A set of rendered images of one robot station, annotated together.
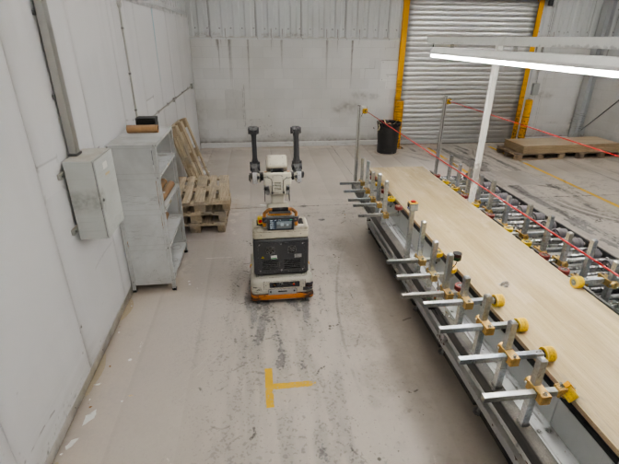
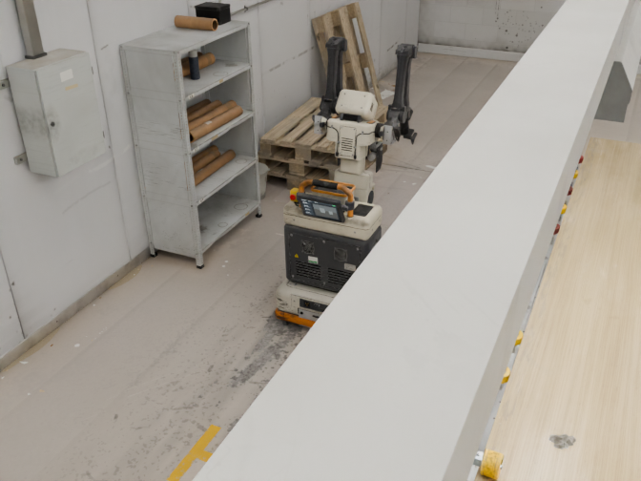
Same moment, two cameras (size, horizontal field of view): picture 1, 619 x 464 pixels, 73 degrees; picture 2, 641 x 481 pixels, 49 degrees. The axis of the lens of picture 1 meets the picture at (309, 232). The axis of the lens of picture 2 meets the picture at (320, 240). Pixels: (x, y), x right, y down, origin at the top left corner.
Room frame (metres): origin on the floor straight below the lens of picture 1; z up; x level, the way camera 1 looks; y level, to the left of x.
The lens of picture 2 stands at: (0.65, -1.58, 2.63)
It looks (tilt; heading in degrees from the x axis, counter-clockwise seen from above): 30 degrees down; 32
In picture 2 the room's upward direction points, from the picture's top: 1 degrees counter-clockwise
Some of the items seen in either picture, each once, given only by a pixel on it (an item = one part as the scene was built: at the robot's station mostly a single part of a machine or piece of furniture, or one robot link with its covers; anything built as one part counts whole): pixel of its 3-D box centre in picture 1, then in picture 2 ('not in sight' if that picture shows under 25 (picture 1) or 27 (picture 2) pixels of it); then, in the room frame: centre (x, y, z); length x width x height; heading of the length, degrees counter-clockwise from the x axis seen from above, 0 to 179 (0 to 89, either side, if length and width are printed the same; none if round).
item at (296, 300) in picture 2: (285, 284); (322, 307); (3.54, 0.24, 0.23); 0.41 x 0.02 x 0.08; 98
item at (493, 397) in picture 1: (519, 394); not in sight; (1.45, -0.99, 0.95); 0.36 x 0.03 x 0.03; 97
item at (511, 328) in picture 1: (504, 357); not in sight; (1.75, -1.05, 0.90); 0.04 x 0.04 x 0.48; 7
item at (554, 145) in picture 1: (561, 145); not in sight; (9.73, -5.85, 0.23); 2.41 x 0.77 x 0.17; 99
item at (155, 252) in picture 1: (153, 207); (199, 141); (4.19, 1.68, 0.78); 0.90 x 0.45 x 1.55; 7
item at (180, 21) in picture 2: (142, 129); (196, 23); (4.30, 1.70, 1.59); 0.30 x 0.08 x 0.08; 97
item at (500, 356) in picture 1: (504, 356); not in sight; (1.71, -1.02, 0.95); 0.50 x 0.04 x 0.04; 97
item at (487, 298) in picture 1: (481, 329); not in sight; (2.00, -1.01, 0.90); 0.04 x 0.04 x 0.48; 7
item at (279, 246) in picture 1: (280, 241); (334, 237); (3.77, 0.29, 0.59); 0.55 x 0.34 x 0.83; 98
